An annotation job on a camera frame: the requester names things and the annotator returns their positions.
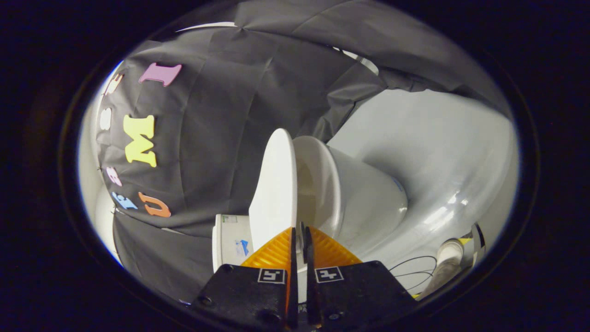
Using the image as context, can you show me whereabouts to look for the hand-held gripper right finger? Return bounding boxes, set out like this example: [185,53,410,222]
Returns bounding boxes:
[301,223,418,329]

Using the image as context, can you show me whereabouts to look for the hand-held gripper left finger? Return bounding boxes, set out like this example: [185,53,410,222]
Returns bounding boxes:
[191,226,300,331]

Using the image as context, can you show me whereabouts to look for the thin black cables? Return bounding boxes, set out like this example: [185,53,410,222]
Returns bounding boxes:
[387,255,438,292]

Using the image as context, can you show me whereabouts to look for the black backdrop cloth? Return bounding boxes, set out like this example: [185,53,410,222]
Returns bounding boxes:
[94,0,512,303]

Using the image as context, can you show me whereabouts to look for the white ceramic toilet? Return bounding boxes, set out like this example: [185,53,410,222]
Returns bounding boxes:
[212,135,409,273]

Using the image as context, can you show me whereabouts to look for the person's trouser leg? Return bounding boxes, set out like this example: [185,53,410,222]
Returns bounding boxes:
[417,256,457,301]

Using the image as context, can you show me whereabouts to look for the white toilet lid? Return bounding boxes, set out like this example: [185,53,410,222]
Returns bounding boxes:
[248,128,298,252]

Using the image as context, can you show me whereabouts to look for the person's white shoe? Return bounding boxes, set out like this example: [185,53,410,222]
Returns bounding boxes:
[437,238,464,266]

